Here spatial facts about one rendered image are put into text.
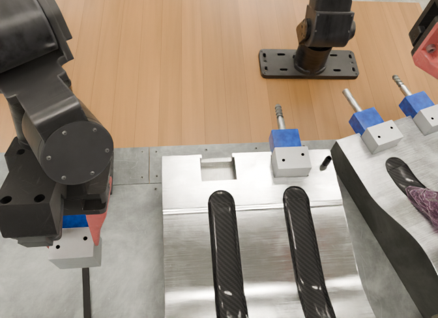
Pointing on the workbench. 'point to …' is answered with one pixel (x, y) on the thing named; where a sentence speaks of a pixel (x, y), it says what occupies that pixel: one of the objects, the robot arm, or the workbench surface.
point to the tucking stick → (86, 292)
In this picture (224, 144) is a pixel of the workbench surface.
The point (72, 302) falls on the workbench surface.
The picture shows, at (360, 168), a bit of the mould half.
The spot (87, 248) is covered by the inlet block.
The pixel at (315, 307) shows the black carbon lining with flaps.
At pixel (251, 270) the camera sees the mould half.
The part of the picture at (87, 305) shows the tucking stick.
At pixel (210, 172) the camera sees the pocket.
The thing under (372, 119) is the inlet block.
